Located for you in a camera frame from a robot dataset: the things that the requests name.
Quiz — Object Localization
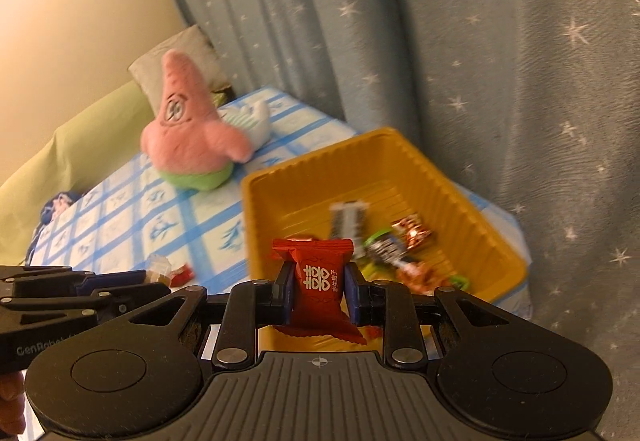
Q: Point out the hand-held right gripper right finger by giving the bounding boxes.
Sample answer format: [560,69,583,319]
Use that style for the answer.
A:
[345,263,543,372]

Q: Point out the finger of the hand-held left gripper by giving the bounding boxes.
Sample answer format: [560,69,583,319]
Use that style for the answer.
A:
[0,282,173,328]
[0,265,148,298]

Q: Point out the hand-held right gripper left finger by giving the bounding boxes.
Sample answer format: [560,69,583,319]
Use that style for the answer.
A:
[97,261,297,372]

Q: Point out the black green snack packet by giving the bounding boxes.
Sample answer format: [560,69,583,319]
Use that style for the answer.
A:
[362,230,418,267]

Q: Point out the yellow plastic tray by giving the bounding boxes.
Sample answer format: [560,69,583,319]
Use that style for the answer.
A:
[241,127,530,354]

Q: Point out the person's left hand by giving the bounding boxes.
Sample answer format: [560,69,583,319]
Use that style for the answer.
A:
[0,371,27,428]

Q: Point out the white candy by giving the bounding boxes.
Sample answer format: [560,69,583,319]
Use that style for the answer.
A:
[145,255,176,282]

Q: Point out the orange snack packet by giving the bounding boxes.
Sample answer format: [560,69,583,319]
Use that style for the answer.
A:
[395,261,451,294]

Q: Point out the silver snack packet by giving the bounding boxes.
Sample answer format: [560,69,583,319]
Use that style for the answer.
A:
[330,201,370,242]

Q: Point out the brown snack packet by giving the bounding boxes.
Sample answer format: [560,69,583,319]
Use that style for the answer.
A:
[182,321,207,356]

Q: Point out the brown foil candy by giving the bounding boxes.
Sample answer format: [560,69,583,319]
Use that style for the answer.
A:
[391,215,435,249]

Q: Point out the dark blue patterned cloth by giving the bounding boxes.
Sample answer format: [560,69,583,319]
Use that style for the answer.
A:
[39,191,83,224]

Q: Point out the blue checked tablecloth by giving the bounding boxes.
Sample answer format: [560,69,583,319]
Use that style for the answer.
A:
[25,88,532,352]

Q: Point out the light green bed sheet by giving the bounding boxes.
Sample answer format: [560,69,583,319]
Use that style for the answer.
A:
[0,81,161,252]

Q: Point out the pink starfish plush toy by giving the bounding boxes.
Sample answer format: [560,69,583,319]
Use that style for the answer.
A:
[140,49,251,192]

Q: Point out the white striped plush toy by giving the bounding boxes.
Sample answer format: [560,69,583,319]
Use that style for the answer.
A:
[220,100,272,152]

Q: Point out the grey pillow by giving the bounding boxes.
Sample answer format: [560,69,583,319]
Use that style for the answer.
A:
[127,25,233,109]

